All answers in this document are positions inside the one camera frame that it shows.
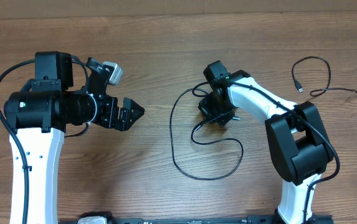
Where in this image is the black usb cable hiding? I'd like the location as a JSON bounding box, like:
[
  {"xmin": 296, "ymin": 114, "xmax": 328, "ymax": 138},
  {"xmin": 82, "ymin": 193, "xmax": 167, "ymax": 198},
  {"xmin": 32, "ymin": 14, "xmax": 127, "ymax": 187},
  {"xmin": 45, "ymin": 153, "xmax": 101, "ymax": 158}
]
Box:
[
  {"xmin": 291, "ymin": 55, "xmax": 357, "ymax": 98},
  {"xmin": 169, "ymin": 88, "xmax": 245, "ymax": 182}
]

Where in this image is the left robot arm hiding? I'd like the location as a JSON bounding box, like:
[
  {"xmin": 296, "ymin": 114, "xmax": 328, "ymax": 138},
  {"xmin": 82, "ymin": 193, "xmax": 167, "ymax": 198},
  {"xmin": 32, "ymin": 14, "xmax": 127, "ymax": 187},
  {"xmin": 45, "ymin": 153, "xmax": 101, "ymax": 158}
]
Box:
[{"xmin": 0, "ymin": 52, "xmax": 145, "ymax": 223}]

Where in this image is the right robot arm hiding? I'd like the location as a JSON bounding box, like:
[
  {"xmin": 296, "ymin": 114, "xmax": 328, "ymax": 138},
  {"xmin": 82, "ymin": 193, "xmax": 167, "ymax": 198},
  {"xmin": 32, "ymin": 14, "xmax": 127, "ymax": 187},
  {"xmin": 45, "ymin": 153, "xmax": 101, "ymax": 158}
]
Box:
[{"xmin": 198, "ymin": 60, "xmax": 338, "ymax": 223}]

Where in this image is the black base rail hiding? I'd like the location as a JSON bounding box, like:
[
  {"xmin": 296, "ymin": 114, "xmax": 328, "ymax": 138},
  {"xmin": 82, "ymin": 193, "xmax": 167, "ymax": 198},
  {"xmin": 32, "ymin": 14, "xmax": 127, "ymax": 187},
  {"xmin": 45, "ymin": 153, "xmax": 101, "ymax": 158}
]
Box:
[{"xmin": 115, "ymin": 215, "xmax": 278, "ymax": 224}]

